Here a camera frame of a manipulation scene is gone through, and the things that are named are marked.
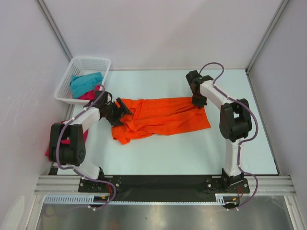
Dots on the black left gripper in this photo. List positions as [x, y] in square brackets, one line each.
[120, 112]

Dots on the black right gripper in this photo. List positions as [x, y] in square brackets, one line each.
[199, 104]

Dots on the orange t shirt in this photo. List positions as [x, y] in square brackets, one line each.
[164, 117]

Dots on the white plastic mesh basket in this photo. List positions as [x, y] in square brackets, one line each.
[80, 66]

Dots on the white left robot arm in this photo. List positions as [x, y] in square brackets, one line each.
[91, 113]

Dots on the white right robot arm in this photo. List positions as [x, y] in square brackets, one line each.
[234, 125]

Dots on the pink t shirt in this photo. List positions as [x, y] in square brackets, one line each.
[89, 95]

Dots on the teal t shirt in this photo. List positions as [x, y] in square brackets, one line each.
[82, 84]

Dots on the folded red t shirt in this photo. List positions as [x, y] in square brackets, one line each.
[67, 143]

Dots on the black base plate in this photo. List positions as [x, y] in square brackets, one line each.
[169, 187]

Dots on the white slotted cable duct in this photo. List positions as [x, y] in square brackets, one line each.
[98, 200]

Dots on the aluminium frame rail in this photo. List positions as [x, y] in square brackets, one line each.
[69, 184]

